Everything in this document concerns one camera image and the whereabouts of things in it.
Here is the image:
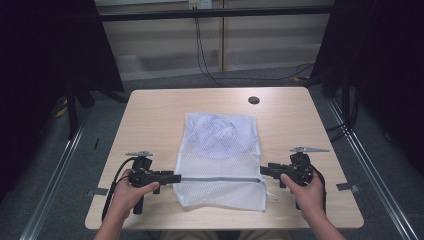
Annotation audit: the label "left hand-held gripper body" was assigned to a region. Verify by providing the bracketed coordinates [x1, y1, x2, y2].
[125, 150, 163, 215]

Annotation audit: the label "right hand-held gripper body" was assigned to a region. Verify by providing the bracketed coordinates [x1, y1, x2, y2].
[283, 146, 330, 187]

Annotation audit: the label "white mesh laundry bag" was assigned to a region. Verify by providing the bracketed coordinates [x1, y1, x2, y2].
[173, 112, 278, 213]

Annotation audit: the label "person's left hand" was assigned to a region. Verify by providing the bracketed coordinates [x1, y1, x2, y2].
[111, 169, 160, 223]

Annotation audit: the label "person's right hand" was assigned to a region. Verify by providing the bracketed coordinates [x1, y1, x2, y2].
[280, 169, 327, 223]

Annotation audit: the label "grey tape strip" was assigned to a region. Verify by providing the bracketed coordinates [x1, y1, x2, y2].
[335, 182, 362, 194]
[85, 187, 110, 198]

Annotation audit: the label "white cloth inside bag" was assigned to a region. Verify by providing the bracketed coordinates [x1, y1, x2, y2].
[191, 113, 250, 152]

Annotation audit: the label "black metal stand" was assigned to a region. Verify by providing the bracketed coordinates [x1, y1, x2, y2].
[64, 81, 82, 141]

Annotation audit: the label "yellow floor item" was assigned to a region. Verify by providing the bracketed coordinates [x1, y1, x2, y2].
[50, 103, 70, 119]

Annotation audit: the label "black curtain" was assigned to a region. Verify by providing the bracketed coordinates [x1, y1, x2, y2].
[309, 0, 424, 174]
[0, 0, 125, 203]

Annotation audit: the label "right hand-held gripper black cable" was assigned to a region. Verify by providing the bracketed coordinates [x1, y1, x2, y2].
[311, 165, 328, 214]

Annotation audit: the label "black floor cables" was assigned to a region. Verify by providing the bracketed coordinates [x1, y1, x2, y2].
[325, 122, 352, 144]

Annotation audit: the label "metal floor rail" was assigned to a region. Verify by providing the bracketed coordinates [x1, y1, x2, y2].
[19, 122, 86, 240]
[325, 98, 420, 240]

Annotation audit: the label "black wall cable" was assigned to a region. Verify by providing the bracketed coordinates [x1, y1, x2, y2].
[197, 17, 315, 83]
[194, 17, 228, 88]

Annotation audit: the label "black horizontal frame bar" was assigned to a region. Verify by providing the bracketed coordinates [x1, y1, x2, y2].
[98, 4, 335, 23]

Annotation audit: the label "white wall power outlet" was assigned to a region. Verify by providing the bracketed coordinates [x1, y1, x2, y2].
[188, 0, 214, 10]

